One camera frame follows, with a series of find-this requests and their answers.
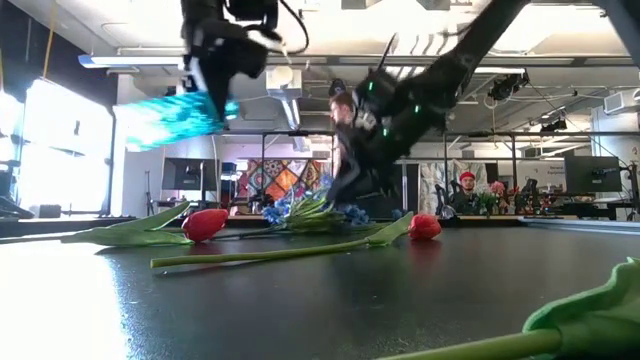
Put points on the black metal rack frame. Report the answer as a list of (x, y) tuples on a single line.
[(550, 133)]

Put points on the colourful patchwork tapestry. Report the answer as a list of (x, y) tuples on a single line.
[(287, 187)]

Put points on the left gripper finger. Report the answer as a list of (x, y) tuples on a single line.
[(220, 95)]

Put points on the white ceiling vent unit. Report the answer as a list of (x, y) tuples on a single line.
[(283, 80)]

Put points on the blue textured glass vase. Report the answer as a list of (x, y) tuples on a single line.
[(170, 117)]

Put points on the green leaf foreground stem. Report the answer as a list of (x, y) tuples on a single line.
[(600, 320)]

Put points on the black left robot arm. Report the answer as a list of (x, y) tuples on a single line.
[(197, 15)]

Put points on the white floral cloth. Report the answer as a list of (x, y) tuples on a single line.
[(477, 172)]

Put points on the person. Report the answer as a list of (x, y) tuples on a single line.
[(342, 107), (468, 186)]

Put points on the horizontal frame bar with light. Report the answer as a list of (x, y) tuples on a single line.
[(575, 60)]

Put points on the black ceiling spotlight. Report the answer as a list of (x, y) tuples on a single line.
[(337, 87), (507, 86)]

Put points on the red artificial tulip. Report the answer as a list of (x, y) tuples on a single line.
[(202, 225), (424, 227)]

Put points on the black computer monitor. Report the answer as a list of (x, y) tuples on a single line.
[(592, 175), (190, 174)]

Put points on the pink flower bunch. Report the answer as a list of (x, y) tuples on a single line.
[(497, 189)]

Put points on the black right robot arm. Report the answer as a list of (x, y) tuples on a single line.
[(480, 45)]

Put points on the bright window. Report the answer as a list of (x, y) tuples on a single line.
[(65, 165)]

